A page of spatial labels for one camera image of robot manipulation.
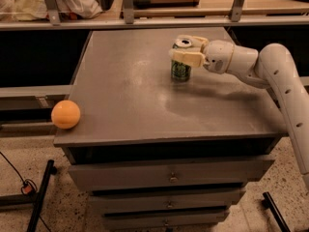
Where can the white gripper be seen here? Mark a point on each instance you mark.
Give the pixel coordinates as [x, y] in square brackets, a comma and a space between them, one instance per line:
[218, 56]

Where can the green soda can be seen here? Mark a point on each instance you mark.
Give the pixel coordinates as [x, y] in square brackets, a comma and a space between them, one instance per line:
[180, 71]

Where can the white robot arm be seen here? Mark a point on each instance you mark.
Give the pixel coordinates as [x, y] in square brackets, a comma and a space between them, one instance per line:
[272, 67]

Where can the grey drawer cabinet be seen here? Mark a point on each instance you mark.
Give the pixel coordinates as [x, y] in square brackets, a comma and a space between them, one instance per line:
[132, 110]

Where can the top grey drawer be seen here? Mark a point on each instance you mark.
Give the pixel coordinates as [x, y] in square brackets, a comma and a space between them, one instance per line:
[169, 173]

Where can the grey drawer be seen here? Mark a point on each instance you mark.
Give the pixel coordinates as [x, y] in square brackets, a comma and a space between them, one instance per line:
[166, 200]
[165, 219]
[169, 173]

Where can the white crumpled cloth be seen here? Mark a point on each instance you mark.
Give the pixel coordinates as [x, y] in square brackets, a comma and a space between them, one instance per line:
[28, 10]

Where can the orange ball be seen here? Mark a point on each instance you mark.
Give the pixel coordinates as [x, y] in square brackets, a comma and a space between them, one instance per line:
[65, 114]

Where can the middle grey drawer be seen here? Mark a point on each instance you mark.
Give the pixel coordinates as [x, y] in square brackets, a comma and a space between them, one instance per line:
[166, 200]

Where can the black stand leg right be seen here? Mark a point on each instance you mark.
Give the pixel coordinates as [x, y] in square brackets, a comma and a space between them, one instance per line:
[269, 203]

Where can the black stand leg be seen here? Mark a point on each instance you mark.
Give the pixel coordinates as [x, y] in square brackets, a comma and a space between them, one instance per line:
[269, 203]
[34, 199]

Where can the bottom grey drawer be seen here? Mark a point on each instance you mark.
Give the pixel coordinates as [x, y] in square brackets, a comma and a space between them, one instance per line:
[165, 219]

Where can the black stand leg left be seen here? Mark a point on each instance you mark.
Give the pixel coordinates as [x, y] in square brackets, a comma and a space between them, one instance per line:
[34, 199]

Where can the grey metal rail frame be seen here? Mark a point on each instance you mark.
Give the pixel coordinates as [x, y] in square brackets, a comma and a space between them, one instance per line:
[123, 14]

